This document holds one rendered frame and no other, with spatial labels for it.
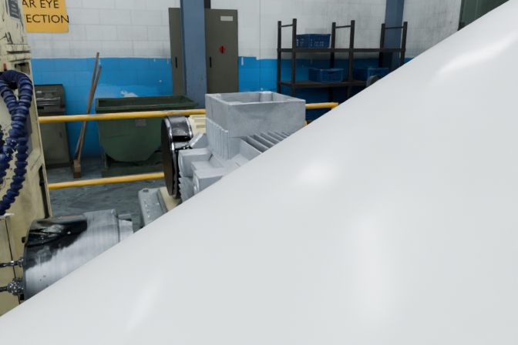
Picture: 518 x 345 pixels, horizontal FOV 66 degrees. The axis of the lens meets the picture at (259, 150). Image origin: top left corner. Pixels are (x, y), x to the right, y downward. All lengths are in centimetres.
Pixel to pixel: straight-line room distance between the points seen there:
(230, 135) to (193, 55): 529
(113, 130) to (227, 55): 213
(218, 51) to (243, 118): 565
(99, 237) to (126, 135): 417
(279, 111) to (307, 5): 620
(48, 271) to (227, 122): 51
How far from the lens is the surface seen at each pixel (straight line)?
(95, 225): 89
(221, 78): 614
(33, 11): 605
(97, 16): 599
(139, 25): 599
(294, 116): 50
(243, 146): 46
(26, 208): 116
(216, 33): 611
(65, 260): 86
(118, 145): 502
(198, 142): 57
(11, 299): 113
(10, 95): 91
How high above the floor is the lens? 151
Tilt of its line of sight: 14 degrees down
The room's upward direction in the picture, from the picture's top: straight up
